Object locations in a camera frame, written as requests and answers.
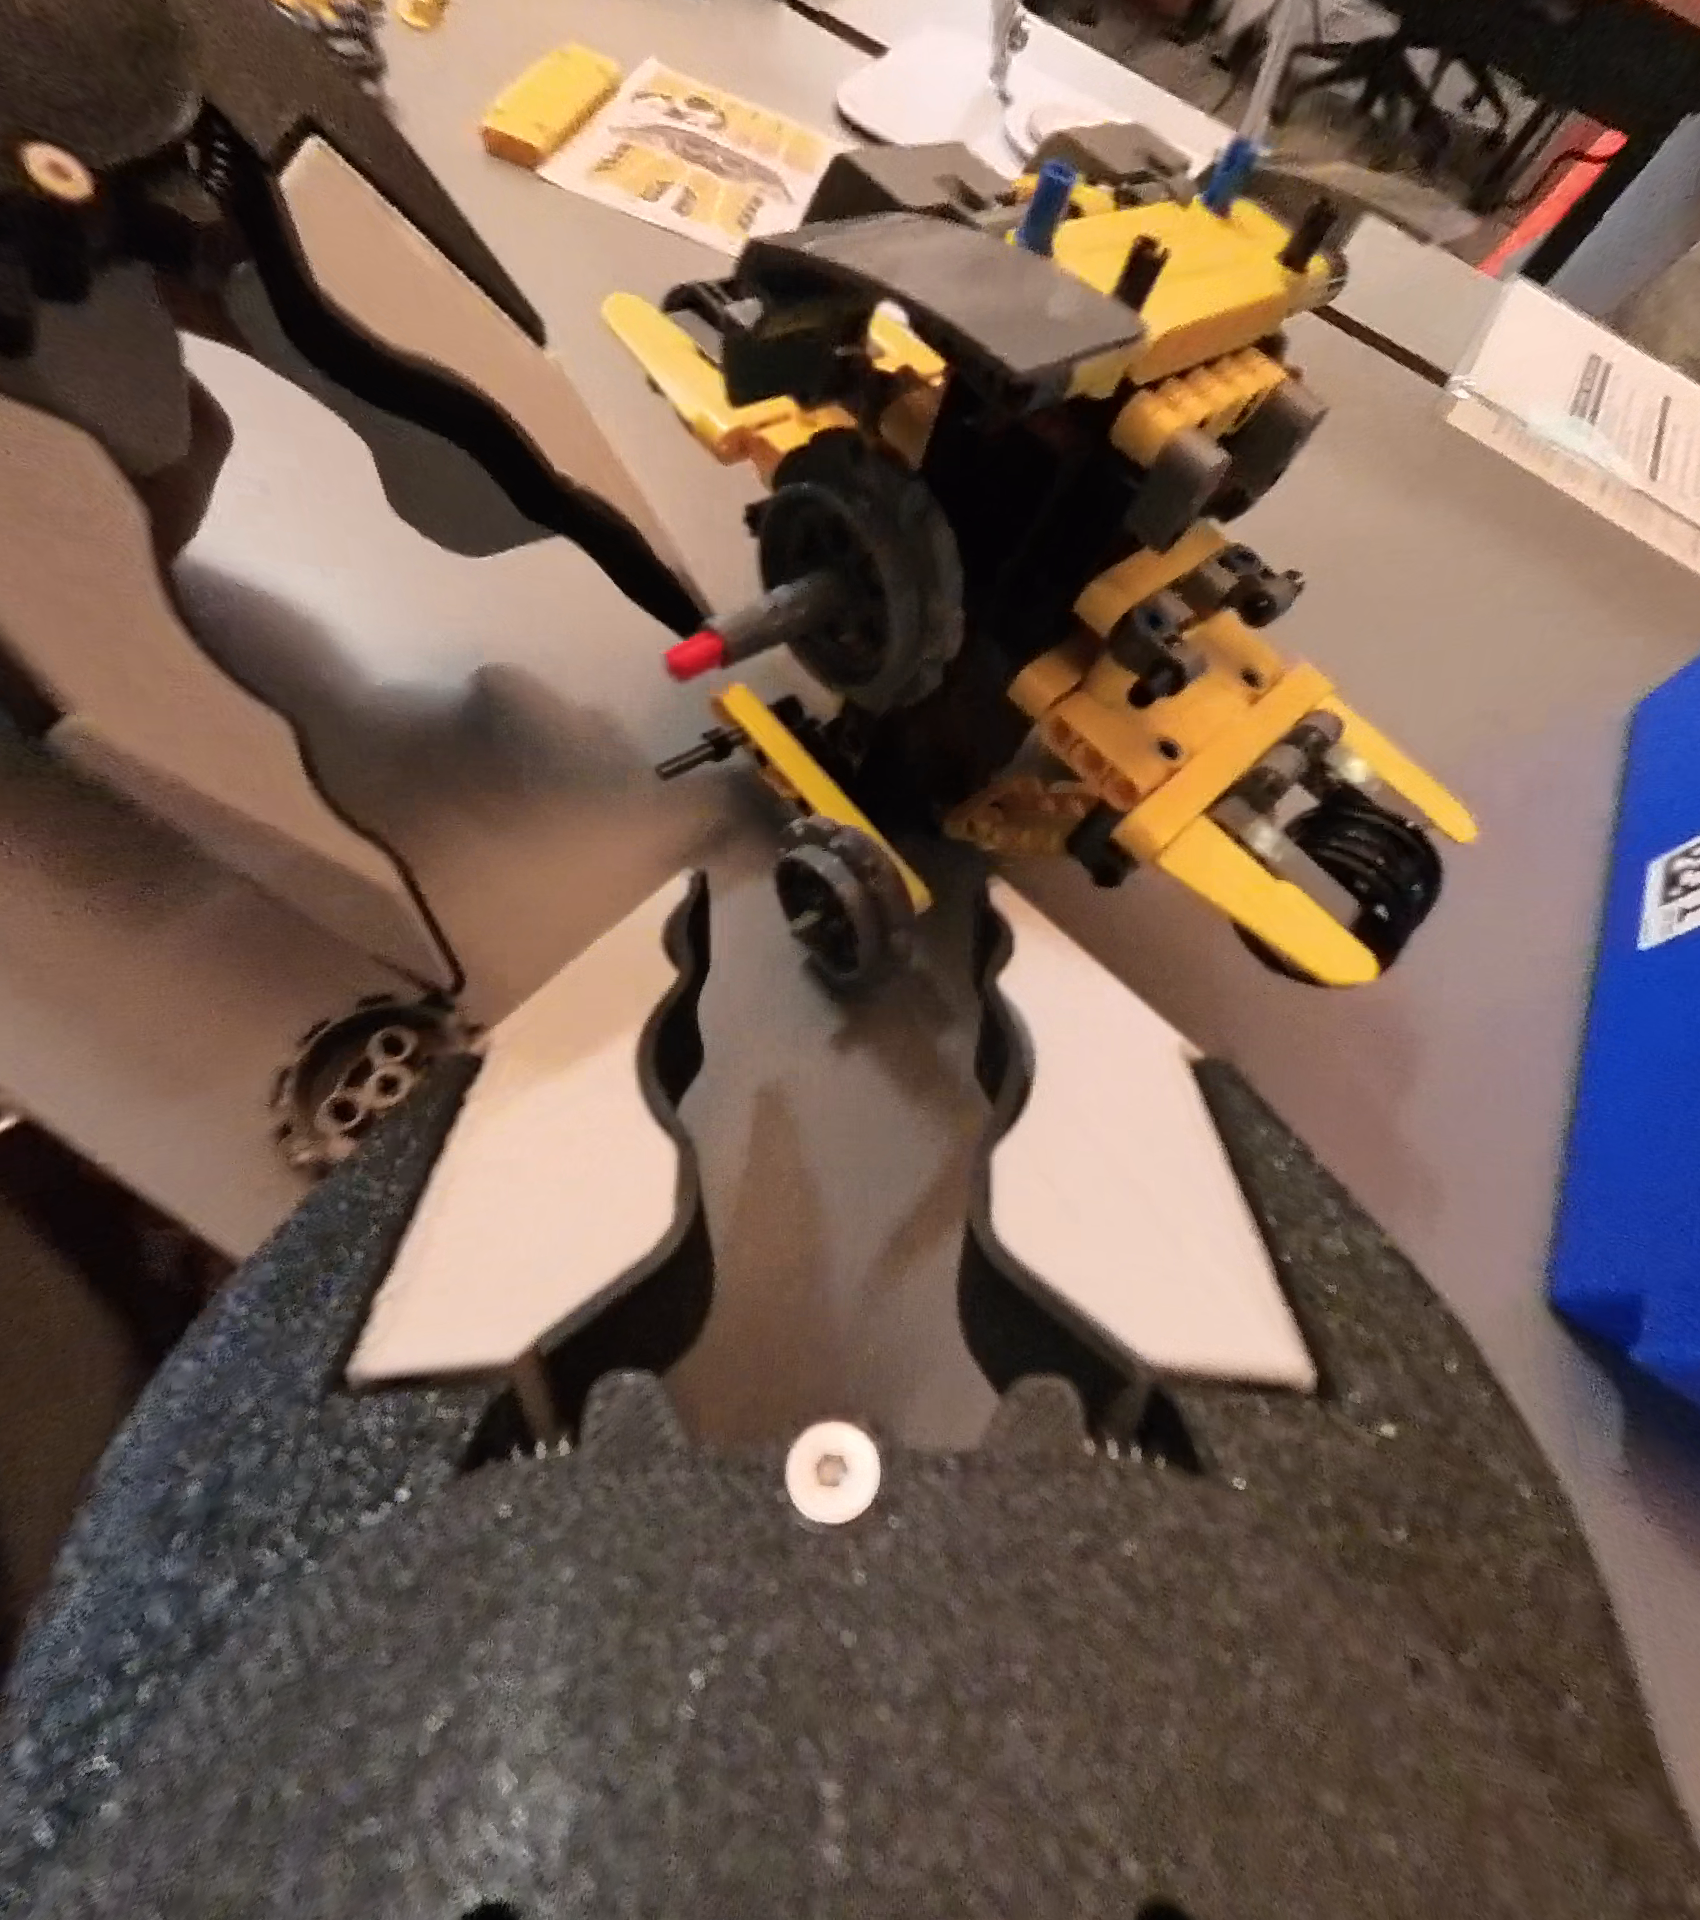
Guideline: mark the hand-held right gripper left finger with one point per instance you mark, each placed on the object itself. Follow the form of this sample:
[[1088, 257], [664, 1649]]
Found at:
[[534, 1201]]

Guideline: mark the grey toy gear wheel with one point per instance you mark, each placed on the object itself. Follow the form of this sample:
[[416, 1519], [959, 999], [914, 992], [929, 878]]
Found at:
[[841, 900], [353, 1083]]

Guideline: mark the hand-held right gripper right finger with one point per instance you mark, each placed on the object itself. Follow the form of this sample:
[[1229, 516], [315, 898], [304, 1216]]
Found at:
[[1150, 1201]]

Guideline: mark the pile of toy brick parts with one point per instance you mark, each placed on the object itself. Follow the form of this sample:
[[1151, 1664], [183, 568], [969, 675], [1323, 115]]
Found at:
[[340, 23]]

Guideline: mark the white stand base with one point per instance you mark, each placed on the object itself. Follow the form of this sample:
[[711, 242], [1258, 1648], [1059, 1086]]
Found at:
[[970, 84]]

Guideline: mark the yellow flat toy brick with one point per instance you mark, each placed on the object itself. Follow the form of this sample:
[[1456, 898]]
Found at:
[[549, 104]]

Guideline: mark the yellow toy brick vehicle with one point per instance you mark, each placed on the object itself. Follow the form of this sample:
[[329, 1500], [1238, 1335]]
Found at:
[[1088, 629]]

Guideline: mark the instruction booklet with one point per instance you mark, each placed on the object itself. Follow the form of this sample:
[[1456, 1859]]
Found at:
[[699, 150]]

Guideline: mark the clear sign holder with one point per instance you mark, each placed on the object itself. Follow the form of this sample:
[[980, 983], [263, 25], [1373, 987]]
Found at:
[[1645, 435]]

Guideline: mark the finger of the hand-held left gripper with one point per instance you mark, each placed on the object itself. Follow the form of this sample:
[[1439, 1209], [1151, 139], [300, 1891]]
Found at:
[[115, 629], [488, 331]]

